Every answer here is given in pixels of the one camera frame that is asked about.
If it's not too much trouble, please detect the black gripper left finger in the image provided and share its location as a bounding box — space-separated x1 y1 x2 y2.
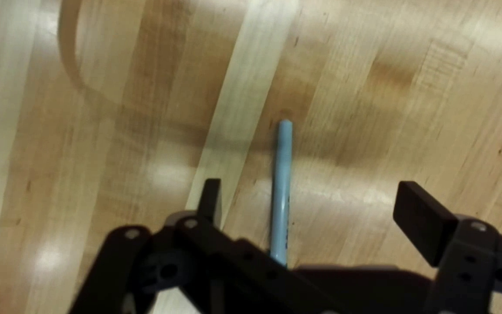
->
198 178 222 227

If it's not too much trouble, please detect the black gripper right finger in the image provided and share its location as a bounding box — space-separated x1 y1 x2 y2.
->
393 182 459 267

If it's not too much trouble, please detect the green capped marker pen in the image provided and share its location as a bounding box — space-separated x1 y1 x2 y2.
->
271 119 294 264

